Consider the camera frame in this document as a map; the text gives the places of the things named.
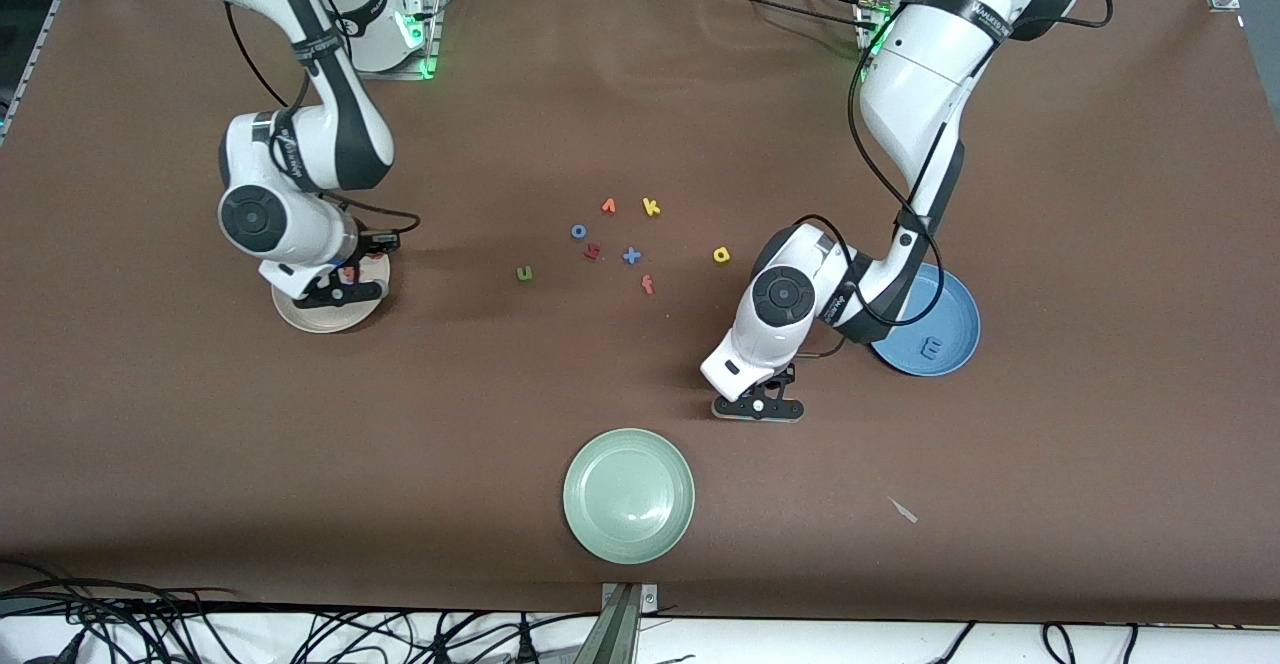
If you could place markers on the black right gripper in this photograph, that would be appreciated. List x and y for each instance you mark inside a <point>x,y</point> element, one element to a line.
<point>374,244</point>

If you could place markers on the blue foam letter m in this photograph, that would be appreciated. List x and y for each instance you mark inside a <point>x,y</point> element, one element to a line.
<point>931,349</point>

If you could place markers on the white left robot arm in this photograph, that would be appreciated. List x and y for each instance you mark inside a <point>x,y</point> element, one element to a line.
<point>782,296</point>

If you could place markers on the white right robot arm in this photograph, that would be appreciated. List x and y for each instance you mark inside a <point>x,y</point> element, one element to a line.
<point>250,219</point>

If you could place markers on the beige brown plate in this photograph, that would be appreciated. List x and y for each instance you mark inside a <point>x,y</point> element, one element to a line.
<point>320,319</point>

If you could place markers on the brown table cover sheet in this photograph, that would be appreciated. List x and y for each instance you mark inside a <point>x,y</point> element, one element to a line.
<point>200,424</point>

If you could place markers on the pale green plate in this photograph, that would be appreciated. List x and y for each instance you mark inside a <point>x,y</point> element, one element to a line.
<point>628,496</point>

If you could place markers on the blue plate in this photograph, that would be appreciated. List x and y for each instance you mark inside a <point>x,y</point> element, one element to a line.
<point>950,314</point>

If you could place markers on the small white paper scrap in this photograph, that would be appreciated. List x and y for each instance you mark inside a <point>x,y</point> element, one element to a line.
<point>903,510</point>

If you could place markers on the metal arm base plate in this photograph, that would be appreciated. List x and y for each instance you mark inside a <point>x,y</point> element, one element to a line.
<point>432,44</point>

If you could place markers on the small metal bracket plate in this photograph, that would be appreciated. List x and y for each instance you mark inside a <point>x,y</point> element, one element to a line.
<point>650,599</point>

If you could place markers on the aluminium profile post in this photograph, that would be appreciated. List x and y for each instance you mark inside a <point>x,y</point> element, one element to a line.
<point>615,634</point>

